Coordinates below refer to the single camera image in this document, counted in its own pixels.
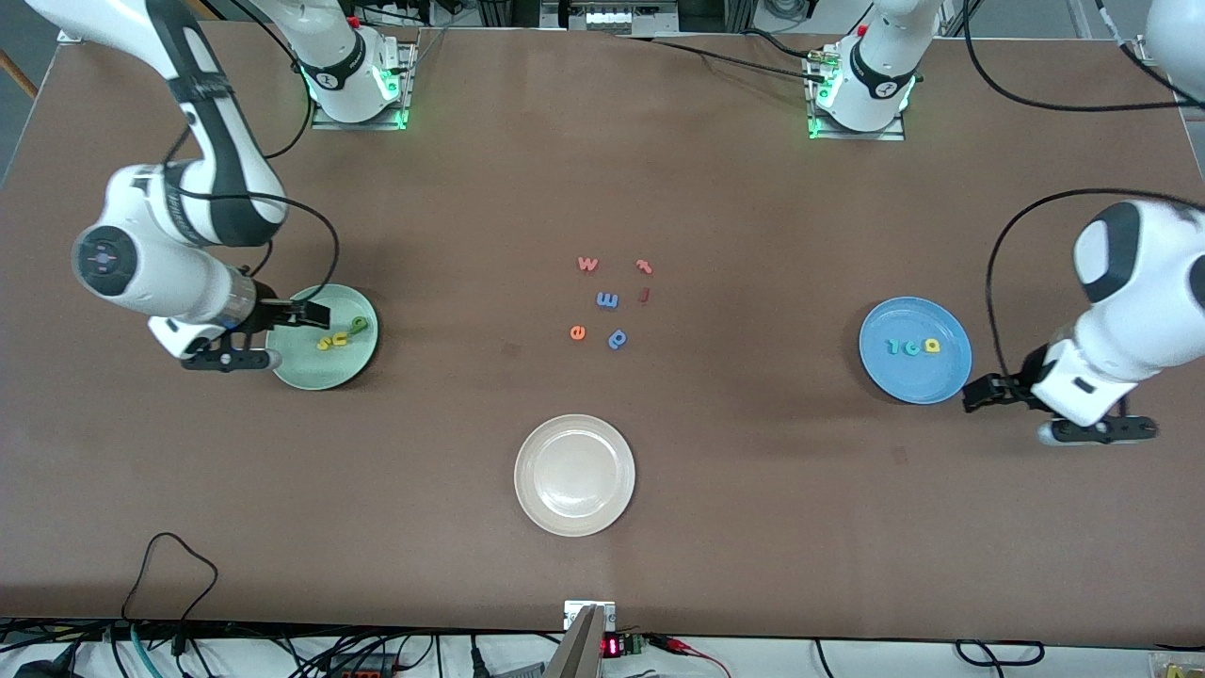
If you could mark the blue foam letter m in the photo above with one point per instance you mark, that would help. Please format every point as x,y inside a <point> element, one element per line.
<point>607,300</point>

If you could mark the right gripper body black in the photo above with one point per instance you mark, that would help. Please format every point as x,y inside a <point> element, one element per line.
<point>268,308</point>

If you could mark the beige plate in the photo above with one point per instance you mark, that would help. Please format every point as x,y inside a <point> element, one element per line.
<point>574,476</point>

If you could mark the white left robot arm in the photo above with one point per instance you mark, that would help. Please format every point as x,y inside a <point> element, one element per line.
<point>1158,282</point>

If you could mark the aluminium frame with connector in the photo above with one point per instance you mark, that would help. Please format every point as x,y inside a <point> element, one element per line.
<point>612,17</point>

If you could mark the wooden stick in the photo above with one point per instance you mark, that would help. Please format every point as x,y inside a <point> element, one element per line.
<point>19,73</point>

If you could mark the blue foam letter p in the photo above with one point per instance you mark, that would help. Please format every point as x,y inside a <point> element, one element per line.
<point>618,339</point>

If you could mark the blue plate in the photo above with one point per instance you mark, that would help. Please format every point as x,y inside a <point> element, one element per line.
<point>918,377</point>

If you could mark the red LED display module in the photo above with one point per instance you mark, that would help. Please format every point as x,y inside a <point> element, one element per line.
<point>612,647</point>

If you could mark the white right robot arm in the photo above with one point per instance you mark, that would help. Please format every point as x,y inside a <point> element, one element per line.
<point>179,282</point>

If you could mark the red clip lead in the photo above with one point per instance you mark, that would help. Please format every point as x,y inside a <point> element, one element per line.
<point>673,644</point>

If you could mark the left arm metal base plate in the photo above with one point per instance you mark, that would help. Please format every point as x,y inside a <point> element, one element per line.
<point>847,135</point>

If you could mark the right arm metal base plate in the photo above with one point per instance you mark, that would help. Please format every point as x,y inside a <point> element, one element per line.
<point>407,85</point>

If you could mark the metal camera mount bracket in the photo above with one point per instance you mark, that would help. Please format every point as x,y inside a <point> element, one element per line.
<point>584,650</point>

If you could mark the green plate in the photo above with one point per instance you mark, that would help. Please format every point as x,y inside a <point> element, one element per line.
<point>320,372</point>

